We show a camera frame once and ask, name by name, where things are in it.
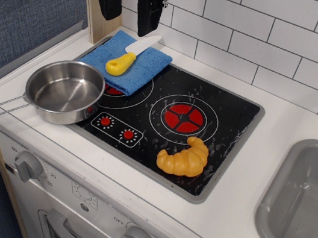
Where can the plastic toy croissant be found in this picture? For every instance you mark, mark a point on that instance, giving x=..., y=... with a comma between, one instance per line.
x=188, y=163

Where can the black toy stove top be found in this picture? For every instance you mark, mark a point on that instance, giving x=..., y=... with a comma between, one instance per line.
x=162, y=115

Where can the stainless steel pot with handle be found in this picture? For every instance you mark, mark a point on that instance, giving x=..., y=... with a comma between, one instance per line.
x=64, y=92

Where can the wooden side post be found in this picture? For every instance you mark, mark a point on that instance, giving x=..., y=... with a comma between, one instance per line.
x=99, y=28

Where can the grey left timer knob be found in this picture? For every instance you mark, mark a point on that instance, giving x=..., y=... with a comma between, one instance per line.
x=28, y=166

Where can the blue folded cloth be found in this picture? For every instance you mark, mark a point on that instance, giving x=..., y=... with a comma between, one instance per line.
x=141, y=69

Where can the grey sink basin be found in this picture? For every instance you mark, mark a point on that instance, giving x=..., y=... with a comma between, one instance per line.
x=289, y=208

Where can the yellow handled toy knife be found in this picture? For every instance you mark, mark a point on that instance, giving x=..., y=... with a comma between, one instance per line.
x=120, y=65

